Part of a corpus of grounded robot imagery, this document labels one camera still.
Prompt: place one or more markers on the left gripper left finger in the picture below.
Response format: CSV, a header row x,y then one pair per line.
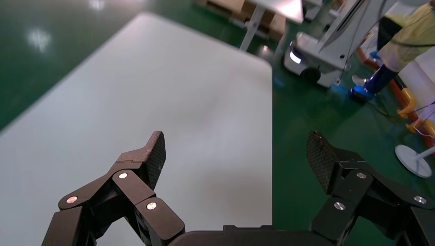
x,y
136,193

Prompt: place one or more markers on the person in yellow jacket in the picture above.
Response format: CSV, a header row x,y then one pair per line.
x,y
404,44

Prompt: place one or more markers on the grey table with white leg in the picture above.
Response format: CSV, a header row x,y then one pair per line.
x,y
253,23

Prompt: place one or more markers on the white round floor stand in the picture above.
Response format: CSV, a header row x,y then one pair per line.
x,y
413,161

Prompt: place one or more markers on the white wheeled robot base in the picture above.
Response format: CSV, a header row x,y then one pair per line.
x,y
326,51

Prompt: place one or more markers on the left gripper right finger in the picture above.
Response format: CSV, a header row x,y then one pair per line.
x,y
357,193

